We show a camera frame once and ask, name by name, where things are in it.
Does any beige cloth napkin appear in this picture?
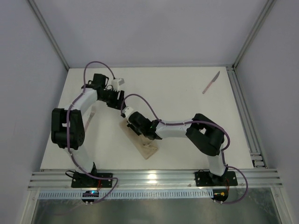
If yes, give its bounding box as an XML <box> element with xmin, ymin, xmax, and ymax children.
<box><xmin>119</xmin><ymin>119</ymin><xmax>158</xmax><ymax>160</ymax></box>

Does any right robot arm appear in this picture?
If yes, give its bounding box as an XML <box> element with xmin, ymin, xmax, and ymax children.
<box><xmin>126</xmin><ymin>112</ymin><xmax>228</xmax><ymax>186</ymax></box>

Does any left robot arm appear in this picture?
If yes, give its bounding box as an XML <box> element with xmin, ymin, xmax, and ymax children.
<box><xmin>51</xmin><ymin>73</ymin><xmax>124</xmax><ymax>176</ymax></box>

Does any left black controller board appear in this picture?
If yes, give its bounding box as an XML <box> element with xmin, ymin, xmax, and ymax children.
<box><xmin>81</xmin><ymin>190</ymin><xmax>99</xmax><ymax>204</ymax></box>

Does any black controller board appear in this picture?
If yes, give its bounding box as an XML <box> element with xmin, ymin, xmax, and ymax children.
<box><xmin>212</xmin><ymin>189</ymin><xmax>229</xmax><ymax>203</ymax></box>
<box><xmin>81</xmin><ymin>190</ymin><xmax>99</xmax><ymax>204</ymax></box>

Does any right black controller board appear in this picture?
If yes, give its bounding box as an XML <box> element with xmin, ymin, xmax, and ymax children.
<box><xmin>212</xmin><ymin>189</ymin><xmax>229</xmax><ymax>203</ymax></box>

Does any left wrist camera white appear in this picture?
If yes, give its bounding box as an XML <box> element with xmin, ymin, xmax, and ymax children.
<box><xmin>111</xmin><ymin>78</ymin><xmax>125</xmax><ymax>91</ymax></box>

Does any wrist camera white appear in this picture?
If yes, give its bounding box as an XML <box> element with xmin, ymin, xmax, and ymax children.
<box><xmin>111</xmin><ymin>78</ymin><xmax>125</xmax><ymax>91</ymax></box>
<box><xmin>121</xmin><ymin>106</ymin><xmax>135</xmax><ymax>120</ymax></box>

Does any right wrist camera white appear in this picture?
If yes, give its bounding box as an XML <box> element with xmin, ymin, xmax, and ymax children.
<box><xmin>121</xmin><ymin>106</ymin><xmax>135</xmax><ymax>120</ymax></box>

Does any fork with pink handle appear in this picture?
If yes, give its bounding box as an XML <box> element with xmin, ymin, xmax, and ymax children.
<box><xmin>85</xmin><ymin>105</ymin><xmax>96</xmax><ymax>131</ymax></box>

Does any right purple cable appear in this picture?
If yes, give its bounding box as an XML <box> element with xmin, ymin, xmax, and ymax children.
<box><xmin>121</xmin><ymin>94</ymin><xmax>249</xmax><ymax>206</ymax></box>

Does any purple cable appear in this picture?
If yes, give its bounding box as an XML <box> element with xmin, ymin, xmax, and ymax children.
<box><xmin>121</xmin><ymin>94</ymin><xmax>249</xmax><ymax>206</ymax></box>
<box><xmin>66</xmin><ymin>61</ymin><xmax>119</xmax><ymax>203</ymax></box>

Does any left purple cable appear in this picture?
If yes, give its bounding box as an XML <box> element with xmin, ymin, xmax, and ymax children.
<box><xmin>66</xmin><ymin>61</ymin><xmax>119</xmax><ymax>203</ymax></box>

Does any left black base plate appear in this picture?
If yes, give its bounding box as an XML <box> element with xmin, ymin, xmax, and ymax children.
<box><xmin>71</xmin><ymin>172</ymin><xmax>112</xmax><ymax>188</ymax></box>

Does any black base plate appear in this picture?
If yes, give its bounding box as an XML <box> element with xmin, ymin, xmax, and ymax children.
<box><xmin>194</xmin><ymin>169</ymin><xmax>238</xmax><ymax>187</ymax></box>
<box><xmin>71</xmin><ymin>172</ymin><xmax>112</xmax><ymax>188</ymax></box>

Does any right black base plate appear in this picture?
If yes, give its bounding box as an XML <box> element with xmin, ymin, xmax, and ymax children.
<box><xmin>194</xmin><ymin>169</ymin><xmax>238</xmax><ymax>187</ymax></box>

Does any knife with pink handle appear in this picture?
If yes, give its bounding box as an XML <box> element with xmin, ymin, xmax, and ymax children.
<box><xmin>202</xmin><ymin>71</ymin><xmax>220</xmax><ymax>94</ymax></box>

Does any left aluminium frame post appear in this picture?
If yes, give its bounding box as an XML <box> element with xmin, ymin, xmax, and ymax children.
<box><xmin>26</xmin><ymin>0</ymin><xmax>70</xmax><ymax>71</ymax></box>

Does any aluminium frame post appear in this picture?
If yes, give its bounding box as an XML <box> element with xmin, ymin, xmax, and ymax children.
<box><xmin>26</xmin><ymin>0</ymin><xmax>70</xmax><ymax>71</ymax></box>
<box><xmin>232</xmin><ymin>0</ymin><xmax>277</xmax><ymax>70</ymax></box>

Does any aluminium front rail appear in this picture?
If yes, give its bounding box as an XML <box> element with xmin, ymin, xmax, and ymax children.
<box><xmin>28</xmin><ymin>168</ymin><xmax>283</xmax><ymax>190</ymax></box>

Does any aluminium rail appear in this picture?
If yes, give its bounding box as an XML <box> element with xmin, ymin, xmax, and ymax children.
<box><xmin>28</xmin><ymin>168</ymin><xmax>283</xmax><ymax>190</ymax></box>
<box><xmin>226</xmin><ymin>66</ymin><xmax>268</xmax><ymax>168</ymax></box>

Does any slotted cable duct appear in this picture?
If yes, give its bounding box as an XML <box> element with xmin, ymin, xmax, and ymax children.
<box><xmin>38</xmin><ymin>189</ymin><xmax>213</xmax><ymax>200</ymax></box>

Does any right side aluminium rail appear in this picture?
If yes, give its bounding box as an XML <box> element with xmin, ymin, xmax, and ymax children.
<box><xmin>226</xmin><ymin>66</ymin><xmax>268</xmax><ymax>168</ymax></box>

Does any right aluminium frame post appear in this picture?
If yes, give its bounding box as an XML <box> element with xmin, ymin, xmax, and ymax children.
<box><xmin>232</xmin><ymin>0</ymin><xmax>277</xmax><ymax>70</ymax></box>

